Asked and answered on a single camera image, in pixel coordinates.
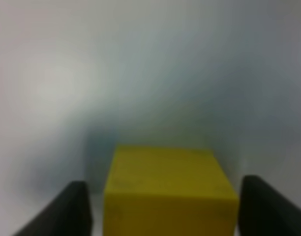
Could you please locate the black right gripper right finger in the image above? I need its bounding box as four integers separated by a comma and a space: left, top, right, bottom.
238, 175, 301, 236

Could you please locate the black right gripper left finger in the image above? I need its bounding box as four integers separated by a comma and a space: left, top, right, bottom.
15, 181, 93, 236

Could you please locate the yellow cube block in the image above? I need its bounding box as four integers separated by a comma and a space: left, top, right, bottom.
103, 145, 239, 236

